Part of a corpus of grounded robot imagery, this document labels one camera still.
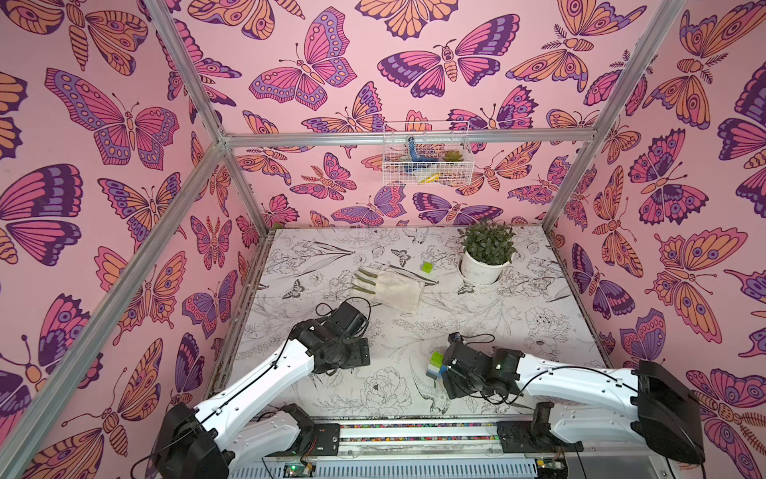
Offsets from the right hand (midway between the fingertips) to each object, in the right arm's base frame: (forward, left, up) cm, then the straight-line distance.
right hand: (454, 379), depth 81 cm
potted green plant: (+33, -12, +16) cm, 39 cm away
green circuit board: (-21, +40, -3) cm, 46 cm away
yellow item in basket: (+47, +6, +32) cm, 57 cm away
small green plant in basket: (+58, -1, +32) cm, 66 cm away
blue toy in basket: (+55, +12, +30) cm, 64 cm away
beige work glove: (+31, +18, -1) cm, 36 cm away
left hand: (+3, +26, +7) cm, 27 cm away
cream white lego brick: (0, +6, +7) cm, 9 cm away
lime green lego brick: (+40, +5, -2) cm, 40 cm away
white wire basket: (+59, +8, +32) cm, 68 cm away
